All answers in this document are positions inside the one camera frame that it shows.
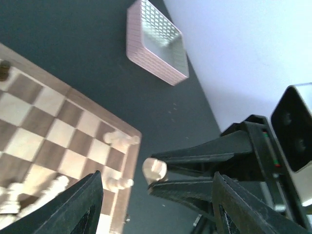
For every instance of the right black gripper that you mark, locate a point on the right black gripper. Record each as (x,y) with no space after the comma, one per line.
(253,134)

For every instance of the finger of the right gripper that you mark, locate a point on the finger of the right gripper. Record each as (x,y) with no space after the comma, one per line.
(195,194)

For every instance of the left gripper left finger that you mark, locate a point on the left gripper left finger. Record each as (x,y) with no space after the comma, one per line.
(59,210)

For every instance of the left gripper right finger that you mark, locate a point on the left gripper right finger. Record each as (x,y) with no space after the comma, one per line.
(237,211)

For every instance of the white chess pawn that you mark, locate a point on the white chess pawn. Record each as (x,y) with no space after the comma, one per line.
(154,170)

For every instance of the white pawn near board edge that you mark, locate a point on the white pawn near board edge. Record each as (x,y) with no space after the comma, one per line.
(119,184)

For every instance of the wooden chess board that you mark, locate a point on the wooden chess board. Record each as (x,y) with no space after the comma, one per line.
(49,129)

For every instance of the white pawn on board corner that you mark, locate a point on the white pawn on board corner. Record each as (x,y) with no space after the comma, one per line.
(120,138)

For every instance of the dark chess piece back corner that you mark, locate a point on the dark chess piece back corner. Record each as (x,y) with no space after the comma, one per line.
(4,70)

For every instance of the pink patterned metal tin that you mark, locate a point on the pink patterned metal tin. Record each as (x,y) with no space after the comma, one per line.
(155,44)

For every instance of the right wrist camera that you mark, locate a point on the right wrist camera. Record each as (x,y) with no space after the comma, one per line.
(292,123)

